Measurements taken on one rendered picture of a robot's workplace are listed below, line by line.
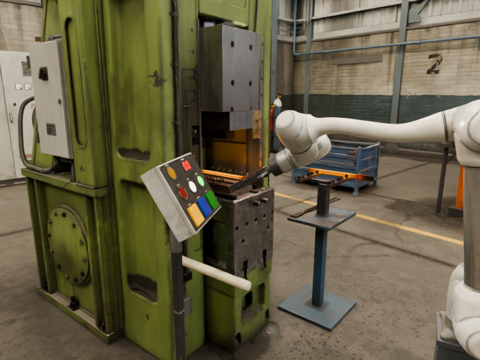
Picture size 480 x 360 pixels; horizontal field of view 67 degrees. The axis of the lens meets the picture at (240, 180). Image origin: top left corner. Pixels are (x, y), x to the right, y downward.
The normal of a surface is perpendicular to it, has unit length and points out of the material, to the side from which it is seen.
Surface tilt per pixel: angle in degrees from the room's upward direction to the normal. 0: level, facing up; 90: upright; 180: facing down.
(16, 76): 90
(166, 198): 90
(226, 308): 89
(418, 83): 90
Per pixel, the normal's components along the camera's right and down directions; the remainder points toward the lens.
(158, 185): -0.22, 0.22
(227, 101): 0.79, 0.14
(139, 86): -0.62, 0.16
